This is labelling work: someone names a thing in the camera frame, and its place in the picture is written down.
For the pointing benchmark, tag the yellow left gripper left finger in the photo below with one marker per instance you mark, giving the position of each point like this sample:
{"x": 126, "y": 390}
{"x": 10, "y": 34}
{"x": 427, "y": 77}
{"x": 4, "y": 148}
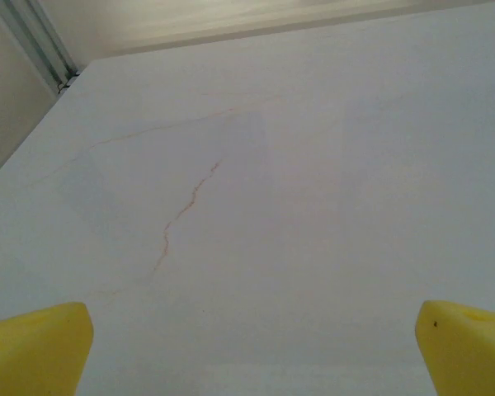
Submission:
{"x": 29, "y": 354}

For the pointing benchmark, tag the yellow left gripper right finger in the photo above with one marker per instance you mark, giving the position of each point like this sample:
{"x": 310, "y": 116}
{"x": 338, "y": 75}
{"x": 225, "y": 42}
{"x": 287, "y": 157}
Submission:
{"x": 466, "y": 359}

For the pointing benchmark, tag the aluminium frame post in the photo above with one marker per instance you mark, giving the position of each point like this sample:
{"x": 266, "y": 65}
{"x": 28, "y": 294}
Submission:
{"x": 37, "y": 37}

